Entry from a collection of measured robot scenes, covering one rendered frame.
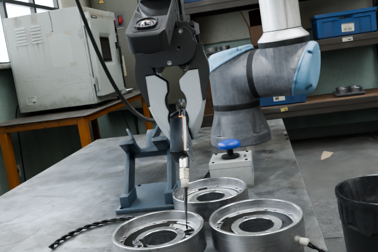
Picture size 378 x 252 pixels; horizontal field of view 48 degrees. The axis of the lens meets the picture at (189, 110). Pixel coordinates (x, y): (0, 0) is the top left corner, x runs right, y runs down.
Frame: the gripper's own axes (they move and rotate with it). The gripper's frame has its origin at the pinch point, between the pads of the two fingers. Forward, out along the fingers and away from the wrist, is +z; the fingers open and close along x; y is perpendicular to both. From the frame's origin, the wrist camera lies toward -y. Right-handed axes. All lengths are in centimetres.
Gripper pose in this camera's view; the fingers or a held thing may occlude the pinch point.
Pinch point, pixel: (180, 131)
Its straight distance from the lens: 55.3
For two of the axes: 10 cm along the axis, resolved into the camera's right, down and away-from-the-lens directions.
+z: 1.4, 9.8, 1.3
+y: 1.3, -1.5, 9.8
